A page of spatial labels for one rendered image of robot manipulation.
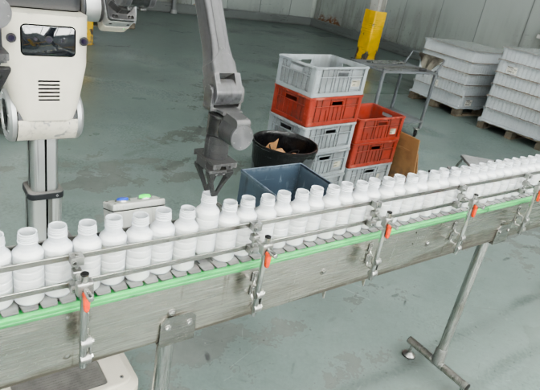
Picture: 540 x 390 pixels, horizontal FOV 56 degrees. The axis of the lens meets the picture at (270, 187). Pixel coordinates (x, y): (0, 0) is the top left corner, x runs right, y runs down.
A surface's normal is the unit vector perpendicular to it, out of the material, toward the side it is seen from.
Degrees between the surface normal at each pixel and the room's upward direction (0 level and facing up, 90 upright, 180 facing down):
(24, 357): 90
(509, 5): 90
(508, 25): 90
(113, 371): 0
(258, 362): 0
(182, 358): 0
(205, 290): 90
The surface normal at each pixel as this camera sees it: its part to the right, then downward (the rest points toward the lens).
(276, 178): 0.56, 0.42
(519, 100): -0.79, 0.12
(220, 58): 0.57, -0.09
